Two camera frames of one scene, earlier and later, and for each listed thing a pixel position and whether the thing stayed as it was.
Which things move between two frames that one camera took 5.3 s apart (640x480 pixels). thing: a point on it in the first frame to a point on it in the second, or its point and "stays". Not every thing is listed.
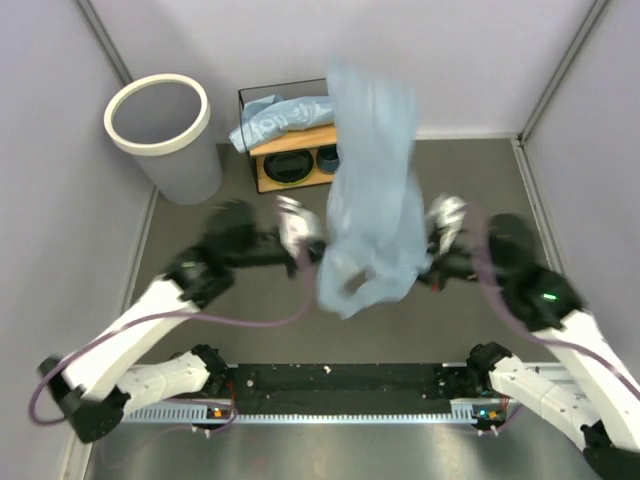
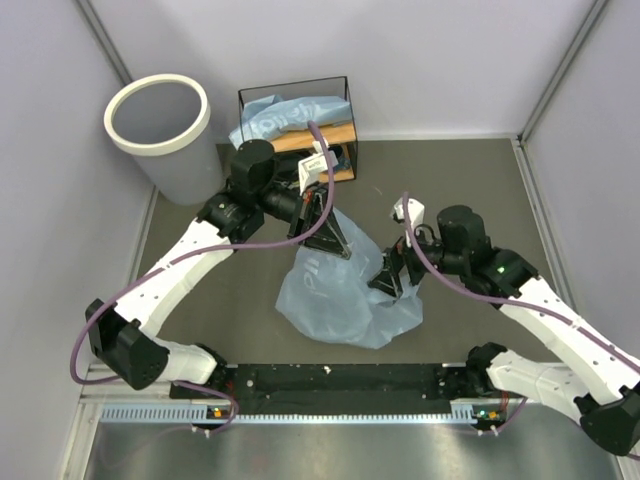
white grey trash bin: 163,120 stays
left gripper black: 317,250 to 313,208
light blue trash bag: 376,245 to 331,296
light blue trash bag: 268,116 stays
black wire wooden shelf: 309,141 stays
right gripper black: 434,272 to 387,279
